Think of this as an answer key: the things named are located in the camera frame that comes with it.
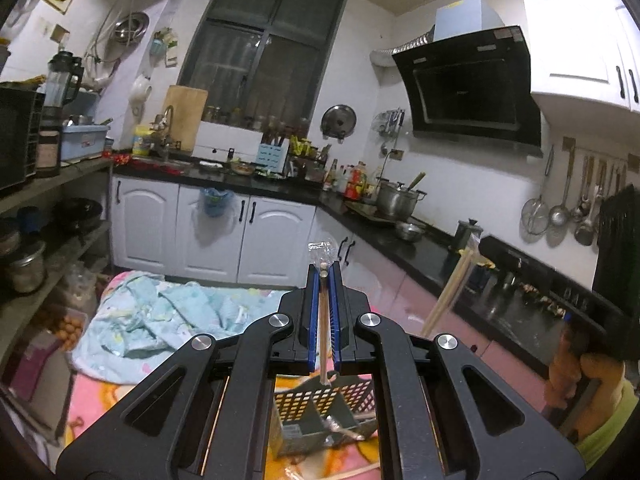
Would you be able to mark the small lidded pot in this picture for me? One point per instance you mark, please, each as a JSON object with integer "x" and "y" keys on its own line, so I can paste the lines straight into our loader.
{"x": 470, "y": 237}

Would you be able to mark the white hanging jug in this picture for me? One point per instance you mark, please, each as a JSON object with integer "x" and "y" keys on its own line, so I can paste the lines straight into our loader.
{"x": 140, "y": 95}

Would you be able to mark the row of glass jars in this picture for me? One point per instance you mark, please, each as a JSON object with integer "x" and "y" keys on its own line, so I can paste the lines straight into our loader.
{"x": 250, "y": 121}

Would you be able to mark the pile of chopsticks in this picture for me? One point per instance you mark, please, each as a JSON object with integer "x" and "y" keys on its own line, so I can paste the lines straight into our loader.
{"x": 357, "y": 470}

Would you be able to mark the flexible aluminium duct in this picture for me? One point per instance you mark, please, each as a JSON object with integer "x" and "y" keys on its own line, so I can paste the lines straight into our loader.
{"x": 405, "y": 50}

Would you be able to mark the blue knife block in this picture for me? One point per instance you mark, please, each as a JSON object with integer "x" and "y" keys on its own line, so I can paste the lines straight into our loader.
{"x": 272, "y": 159}

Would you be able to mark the black microwave oven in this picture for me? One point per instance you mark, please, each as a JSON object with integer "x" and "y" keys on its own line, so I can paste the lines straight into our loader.
{"x": 15, "y": 140}

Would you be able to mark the blue plastic tub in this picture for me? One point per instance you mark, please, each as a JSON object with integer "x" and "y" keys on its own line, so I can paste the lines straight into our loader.
{"x": 85, "y": 142}

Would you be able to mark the brown jar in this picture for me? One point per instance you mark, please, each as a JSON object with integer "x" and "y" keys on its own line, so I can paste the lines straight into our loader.
{"x": 48, "y": 152}

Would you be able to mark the black dish rack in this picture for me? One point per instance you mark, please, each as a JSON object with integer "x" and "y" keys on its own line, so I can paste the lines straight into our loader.
{"x": 310, "y": 162}

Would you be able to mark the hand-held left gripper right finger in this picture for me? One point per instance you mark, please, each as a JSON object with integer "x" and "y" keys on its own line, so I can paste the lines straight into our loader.
{"x": 336, "y": 320}

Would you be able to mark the cluster of condiment bottles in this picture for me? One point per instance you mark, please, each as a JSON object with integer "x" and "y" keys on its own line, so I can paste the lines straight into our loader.
{"x": 350, "y": 180}

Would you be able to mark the wooden cutting board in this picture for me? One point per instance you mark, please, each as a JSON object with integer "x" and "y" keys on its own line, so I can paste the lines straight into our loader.
{"x": 186, "y": 115}

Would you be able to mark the pile of eggs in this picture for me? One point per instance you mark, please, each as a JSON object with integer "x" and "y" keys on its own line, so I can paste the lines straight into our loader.
{"x": 62, "y": 330}

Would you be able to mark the wall power outlet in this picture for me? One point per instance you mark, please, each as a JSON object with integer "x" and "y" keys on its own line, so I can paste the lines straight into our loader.
{"x": 396, "y": 154}

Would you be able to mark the steel basin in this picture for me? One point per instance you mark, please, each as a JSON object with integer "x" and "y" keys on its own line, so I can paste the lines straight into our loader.
{"x": 131, "y": 27}

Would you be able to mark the black range hood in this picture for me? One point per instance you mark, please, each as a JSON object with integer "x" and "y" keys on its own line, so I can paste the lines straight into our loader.
{"x": 470, "y": 90}

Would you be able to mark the steel faucet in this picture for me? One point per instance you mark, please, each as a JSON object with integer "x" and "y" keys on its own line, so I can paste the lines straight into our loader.
{"x": 167, "y": 120}

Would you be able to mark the person's right forearm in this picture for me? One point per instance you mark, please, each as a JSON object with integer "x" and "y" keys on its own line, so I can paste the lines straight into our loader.
{"x": 615, "y": 425}

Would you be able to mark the black kitchen countertop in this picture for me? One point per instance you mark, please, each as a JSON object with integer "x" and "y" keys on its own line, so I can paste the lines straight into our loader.
{"x": 430, "y": 255}

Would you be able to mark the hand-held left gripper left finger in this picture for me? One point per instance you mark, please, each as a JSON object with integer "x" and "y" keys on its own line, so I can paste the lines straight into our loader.
{"x": 313, "y": 320}

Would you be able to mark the white countertop box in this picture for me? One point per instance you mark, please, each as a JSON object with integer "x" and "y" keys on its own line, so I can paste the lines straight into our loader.
{"x": 220, "y": 151}

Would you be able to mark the steel pot lid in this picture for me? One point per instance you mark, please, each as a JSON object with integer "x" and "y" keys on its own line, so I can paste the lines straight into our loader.
{"x": 338, "y": 121}

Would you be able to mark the yellow lidded jar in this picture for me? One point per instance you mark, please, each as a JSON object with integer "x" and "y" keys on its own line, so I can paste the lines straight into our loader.
{"x": 141, "y": 142}

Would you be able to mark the blender with glass jar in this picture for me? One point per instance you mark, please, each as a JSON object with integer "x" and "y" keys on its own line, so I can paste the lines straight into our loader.
{"x": 62, "y": 82}

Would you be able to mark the blue plastic bag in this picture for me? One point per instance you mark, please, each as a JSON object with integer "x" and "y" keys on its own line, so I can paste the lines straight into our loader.
{"x": 216, "y": 202}

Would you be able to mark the kitchen base cabinets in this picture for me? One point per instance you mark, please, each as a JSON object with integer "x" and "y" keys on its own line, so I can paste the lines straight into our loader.
{"x": 150, "y": 230}

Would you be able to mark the steel spoon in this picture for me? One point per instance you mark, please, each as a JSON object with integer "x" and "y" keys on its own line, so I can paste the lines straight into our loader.
{"x": 580, "y": 210}

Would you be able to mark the green plastic utensil holder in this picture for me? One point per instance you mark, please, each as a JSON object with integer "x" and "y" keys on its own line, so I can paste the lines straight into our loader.
{"x": 300, "y": 410}

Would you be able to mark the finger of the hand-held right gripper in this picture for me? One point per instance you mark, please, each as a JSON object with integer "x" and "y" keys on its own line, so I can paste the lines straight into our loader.
{"x": 515, "y": 262}

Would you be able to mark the large steel ladle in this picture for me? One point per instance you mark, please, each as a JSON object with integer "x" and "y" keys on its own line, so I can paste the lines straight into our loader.
{"x": 586, "y": 232}

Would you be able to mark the person's right hand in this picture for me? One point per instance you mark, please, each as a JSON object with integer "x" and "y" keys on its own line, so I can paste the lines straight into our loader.
{"x": 567, "y": 375}

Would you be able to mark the glass lid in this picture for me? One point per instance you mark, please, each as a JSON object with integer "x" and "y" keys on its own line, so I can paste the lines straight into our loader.
{"x": 20, "y": 10}

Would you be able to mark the dark framed window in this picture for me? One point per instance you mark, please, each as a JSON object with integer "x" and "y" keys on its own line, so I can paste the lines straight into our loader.
{"x": 260, "y": 50}

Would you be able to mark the black wok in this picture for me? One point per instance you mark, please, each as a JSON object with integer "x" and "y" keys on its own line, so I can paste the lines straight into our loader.
{"x": 79, "y": 215}

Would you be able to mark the light blue cloth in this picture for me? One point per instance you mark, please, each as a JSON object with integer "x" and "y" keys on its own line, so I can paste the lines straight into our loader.
{"x": 150, "y": 320}

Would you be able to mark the wall hook rack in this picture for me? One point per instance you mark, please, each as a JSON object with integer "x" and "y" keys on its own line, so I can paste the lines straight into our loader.
{"x": 390, "y": 121}

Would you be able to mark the lidded glass jar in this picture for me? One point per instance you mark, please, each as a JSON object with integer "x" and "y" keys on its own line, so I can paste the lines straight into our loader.
{"x": 27, "y": 270}

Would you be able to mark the metal shelf rack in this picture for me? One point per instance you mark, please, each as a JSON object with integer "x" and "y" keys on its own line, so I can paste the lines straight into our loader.
{"x": 60, "y": 260}

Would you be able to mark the steel stock pot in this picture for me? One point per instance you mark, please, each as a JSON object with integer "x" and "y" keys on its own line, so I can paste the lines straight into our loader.
{"x": 397, "y": 202}

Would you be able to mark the hanging scrubber holder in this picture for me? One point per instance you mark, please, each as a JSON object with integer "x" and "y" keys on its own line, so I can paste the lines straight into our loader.
{"x": 165, "y": 47}

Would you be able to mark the white wall cabinet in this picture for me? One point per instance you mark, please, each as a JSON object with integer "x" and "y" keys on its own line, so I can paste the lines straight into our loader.
{"x": 575, "y": 45}

